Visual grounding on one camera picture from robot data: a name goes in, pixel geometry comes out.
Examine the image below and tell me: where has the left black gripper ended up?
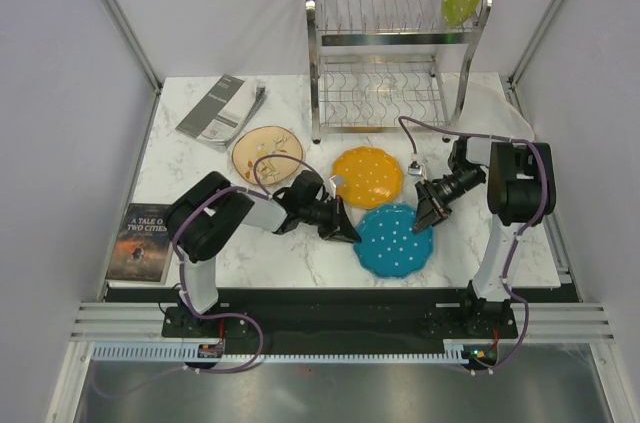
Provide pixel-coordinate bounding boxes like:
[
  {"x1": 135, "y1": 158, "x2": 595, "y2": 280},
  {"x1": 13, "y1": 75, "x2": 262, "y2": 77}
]
[{"x1": 299, "y1": 195, "x2": 360, "y2": 244}]

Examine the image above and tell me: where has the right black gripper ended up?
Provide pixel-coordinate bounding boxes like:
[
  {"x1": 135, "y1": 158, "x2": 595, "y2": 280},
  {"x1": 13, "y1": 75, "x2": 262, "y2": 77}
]
[{"x1": 412, "y1": 165, "x2": 484, "y2": 234}]

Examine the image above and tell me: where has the blue polka dot plate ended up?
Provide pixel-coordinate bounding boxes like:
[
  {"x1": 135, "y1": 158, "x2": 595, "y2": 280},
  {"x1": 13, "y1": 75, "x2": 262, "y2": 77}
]
[{"x1": 353, "y1": 203, "x2": 434, "y2": 279}]

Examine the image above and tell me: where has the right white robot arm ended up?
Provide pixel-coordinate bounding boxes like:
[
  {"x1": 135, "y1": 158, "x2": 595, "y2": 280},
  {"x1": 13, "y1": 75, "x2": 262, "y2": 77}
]
[{"x1": 412, "y1": 136, "x2": 556, "y2": 337}]

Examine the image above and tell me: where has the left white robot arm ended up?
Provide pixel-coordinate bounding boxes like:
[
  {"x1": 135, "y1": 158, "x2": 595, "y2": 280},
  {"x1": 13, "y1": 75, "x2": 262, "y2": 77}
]
[{"x1": 165, "y1": 170, "x2": 361, "y2": 336}]

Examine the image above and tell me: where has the stainless steel dish rack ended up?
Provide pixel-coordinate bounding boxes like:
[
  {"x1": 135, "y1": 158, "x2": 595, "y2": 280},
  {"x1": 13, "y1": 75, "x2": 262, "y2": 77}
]
[{"x1": 305, "y1": 0, "x2": 493, "y2": 144}]

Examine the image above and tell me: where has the orange polka dot plate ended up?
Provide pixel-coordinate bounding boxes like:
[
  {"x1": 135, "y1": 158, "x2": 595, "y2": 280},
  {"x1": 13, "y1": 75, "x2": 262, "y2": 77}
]
[{"x1": 332, "y1": 146, "x2": 404, "y2": 210}]

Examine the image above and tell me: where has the white cloth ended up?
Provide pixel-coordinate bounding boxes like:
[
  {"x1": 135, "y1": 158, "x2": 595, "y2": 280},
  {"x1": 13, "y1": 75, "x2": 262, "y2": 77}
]
[{"x1": 442, "y1": 72, "x2": 534, "y2": 141}]

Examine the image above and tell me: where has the beige bird plate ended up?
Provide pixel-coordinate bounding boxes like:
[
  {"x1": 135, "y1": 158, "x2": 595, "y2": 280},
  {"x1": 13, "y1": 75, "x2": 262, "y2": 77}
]
[{"x1": 232, "y1": 126, "x2": 304, "y2": 186}]

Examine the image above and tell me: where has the grey spiral bound booklet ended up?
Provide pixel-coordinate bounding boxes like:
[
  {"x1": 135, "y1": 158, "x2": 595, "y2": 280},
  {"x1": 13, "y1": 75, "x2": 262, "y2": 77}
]
[{"x1": 176, "y1": 74, "x2": 267, "y2": 149}]

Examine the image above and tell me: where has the Tale of Two Cities book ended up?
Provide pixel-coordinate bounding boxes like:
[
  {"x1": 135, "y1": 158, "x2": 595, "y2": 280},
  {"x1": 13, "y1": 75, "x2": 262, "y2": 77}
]
[{"x1": 106, "y1": 203, "x2": 170, "y2": 284}]

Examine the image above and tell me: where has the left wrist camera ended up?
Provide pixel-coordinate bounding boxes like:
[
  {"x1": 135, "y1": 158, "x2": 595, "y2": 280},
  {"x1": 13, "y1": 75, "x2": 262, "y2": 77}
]
[{"x1": 328, "y1": 175, "x2": 344, "y2": 198}]

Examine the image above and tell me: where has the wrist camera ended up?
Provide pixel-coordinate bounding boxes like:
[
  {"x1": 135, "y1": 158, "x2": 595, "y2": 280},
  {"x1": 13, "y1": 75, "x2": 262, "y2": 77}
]
[
  {"x1": 407, "y1": 160, "x2": 427, "y2": 179},
  {"x1": 328, "y1": 175, "x2": 344, "y2": 198}
]

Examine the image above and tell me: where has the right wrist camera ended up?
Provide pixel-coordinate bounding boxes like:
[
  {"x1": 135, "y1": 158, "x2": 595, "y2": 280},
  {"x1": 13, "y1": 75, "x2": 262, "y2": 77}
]
[{"x1": 407, "y1": 160, "x2": 427, "y2": 179}]

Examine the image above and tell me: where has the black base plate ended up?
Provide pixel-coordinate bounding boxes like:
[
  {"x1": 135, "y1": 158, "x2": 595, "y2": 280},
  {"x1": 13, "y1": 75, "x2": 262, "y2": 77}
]
[{"x1": 162, "y1": 289, "x2": 518, "y2": 352}]

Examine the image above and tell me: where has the white slotted cable duct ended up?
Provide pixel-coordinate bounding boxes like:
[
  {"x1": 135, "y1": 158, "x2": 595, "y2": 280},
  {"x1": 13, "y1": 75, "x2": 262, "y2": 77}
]
[{"x1": 92, "y1": 341, "x2": 469, "y2": 364}]

